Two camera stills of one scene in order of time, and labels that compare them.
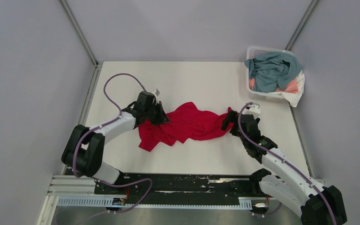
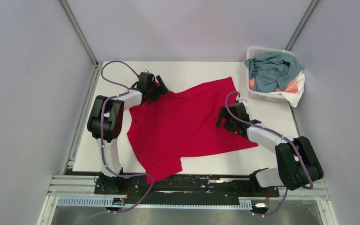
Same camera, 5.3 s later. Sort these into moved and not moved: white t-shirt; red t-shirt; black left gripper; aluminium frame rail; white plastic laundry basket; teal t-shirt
Moved: red t-shirt; black left gripper
Not moved: white plastic laundry basket; aluminium frame rail; white t-shirt; teal t-shirt
